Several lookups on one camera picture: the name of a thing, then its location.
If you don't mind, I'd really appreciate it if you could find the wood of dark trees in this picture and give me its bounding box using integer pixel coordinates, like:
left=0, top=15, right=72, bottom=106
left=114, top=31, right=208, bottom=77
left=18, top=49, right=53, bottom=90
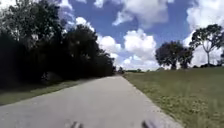
left=0, top=0, right=117, bottom=90

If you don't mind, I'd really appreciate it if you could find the grey asphalt path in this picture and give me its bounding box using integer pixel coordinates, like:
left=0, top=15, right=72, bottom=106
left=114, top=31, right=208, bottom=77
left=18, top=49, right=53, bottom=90
left=0, top=74, right=183, bottom=128

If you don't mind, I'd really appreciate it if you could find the grass strip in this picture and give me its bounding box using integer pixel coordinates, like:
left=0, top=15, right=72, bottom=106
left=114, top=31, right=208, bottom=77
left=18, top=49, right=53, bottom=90
left=0, top=77, right=101, bottom=107

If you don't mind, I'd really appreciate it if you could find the grass field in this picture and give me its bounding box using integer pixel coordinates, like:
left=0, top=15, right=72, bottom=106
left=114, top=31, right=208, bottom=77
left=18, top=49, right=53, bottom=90
left=122, top=65, right=224, bottom=128

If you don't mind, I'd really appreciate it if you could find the robot's own part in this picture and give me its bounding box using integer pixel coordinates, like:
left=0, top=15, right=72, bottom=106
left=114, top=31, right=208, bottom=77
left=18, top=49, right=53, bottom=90
left=141, top=119, right=157, bottom=128
left=69, top=121, right=84, bottom=128

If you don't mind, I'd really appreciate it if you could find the round dark tree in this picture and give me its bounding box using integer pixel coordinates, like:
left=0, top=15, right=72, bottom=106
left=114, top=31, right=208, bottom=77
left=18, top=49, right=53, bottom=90
left=154, top=40, right=195, bottom=71

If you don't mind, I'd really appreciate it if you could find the tall thin-trunk tree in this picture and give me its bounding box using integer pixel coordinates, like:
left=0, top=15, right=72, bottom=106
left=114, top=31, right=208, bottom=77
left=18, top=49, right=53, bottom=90
left=188, top=23, right=224, bottom=68

